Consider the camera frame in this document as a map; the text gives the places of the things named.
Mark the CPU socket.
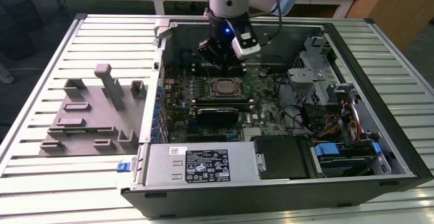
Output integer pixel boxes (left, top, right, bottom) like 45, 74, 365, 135
208, 76, 246, 100

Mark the silver drive cage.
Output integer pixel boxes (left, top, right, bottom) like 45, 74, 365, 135
285, 36, 341, 106

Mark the black graphics card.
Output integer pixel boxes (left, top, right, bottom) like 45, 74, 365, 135
194, 108, 240, 127

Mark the green motherboard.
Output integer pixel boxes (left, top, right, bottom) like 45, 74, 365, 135
161, 65, 293, 144

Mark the silver chipset heatsink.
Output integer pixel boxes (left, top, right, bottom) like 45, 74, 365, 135
241, 128, 264, 138

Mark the black expansion slot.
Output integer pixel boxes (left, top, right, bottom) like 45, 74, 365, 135
185, 134, 226, 143

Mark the grey parts rack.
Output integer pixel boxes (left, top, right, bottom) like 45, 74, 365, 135
37, 63, 148, 156

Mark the black drive bay box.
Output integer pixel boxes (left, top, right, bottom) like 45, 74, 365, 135
252, 135, 312, 181

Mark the silver power supply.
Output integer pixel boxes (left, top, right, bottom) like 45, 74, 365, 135
141, 142, 264, 185

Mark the blue disk carrier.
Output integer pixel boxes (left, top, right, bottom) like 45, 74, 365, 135
312, 142, 383, 178

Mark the green RAM stick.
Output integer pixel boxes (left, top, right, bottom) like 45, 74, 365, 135
62, 129, 114, 135

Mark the wooden cabinet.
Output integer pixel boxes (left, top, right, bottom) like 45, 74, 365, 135
347, 0, 434, 53

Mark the blue case latch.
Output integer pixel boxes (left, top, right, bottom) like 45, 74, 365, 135
114, 159, 132, 173

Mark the dark office chair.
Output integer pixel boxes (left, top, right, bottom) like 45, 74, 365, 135
0, 0, 45, 61

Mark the black PC case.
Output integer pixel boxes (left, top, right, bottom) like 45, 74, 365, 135
116, 18, 434, 219

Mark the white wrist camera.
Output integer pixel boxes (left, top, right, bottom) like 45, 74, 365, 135
230, 30, 263, 60

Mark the black camera cable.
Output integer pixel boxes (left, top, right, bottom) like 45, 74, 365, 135
260, 0, 284, 46

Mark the orange yellow wire bundle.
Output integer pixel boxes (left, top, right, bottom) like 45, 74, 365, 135
323, 99, 365, 145

